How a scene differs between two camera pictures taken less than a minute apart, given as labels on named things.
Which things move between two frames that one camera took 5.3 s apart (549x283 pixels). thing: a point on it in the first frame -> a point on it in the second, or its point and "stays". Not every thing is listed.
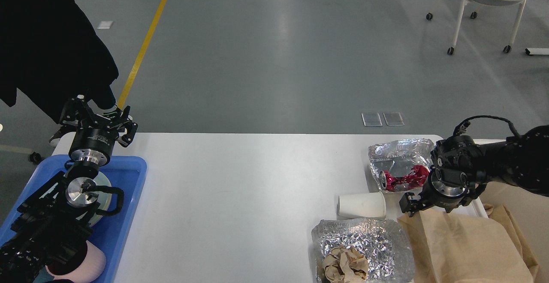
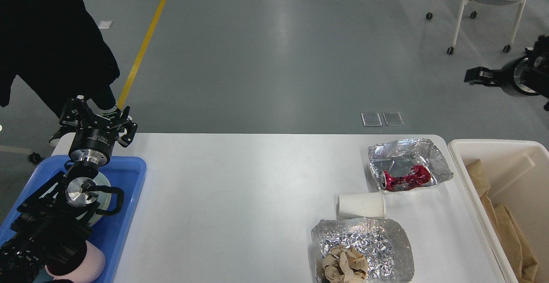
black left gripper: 93,145 stays
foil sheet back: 399,157 stays
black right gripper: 447,188 -> 511,77
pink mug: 94,261 stays
